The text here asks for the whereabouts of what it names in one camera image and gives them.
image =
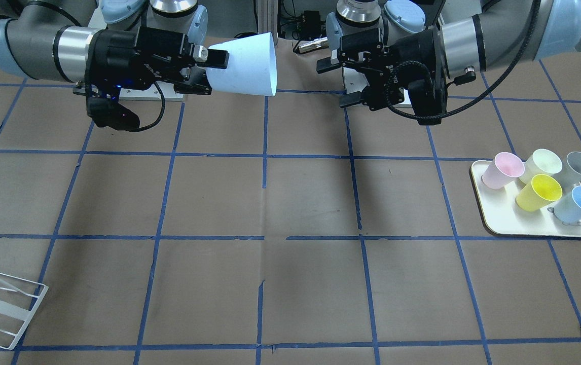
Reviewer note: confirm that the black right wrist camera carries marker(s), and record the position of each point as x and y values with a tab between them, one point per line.
107	112

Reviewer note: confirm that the grey plastic cup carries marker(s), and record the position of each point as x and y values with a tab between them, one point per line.
570	173

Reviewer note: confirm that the light blue plastic cup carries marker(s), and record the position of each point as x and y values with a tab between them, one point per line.
251	68

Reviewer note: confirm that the cream plastic tray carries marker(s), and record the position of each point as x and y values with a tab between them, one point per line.
503	216

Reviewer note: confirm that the aluminium frame post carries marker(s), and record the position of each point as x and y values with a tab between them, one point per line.
267	17

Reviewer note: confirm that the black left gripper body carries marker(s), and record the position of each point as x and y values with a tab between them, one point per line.
406	49

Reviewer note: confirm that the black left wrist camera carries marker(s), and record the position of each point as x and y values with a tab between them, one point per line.
428	100

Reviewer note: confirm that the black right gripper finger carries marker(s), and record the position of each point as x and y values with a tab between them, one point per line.
197	86
210	58

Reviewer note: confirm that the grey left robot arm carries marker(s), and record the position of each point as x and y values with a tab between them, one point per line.
479	52

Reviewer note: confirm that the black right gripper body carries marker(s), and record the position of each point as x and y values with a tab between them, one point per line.
118	55

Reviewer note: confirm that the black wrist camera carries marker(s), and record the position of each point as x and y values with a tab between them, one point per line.
107	112
428	100

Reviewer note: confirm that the pink plastic cup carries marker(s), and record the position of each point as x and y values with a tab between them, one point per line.
504	169

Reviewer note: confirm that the pale green plastic cup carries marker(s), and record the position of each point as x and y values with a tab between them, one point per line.
541	162

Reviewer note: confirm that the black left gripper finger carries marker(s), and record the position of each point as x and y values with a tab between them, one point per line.
355	99
327	64

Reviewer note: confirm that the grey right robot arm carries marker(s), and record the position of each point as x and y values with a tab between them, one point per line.
50	40

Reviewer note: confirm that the yellow plastic cup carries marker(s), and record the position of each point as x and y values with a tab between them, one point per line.
541	191

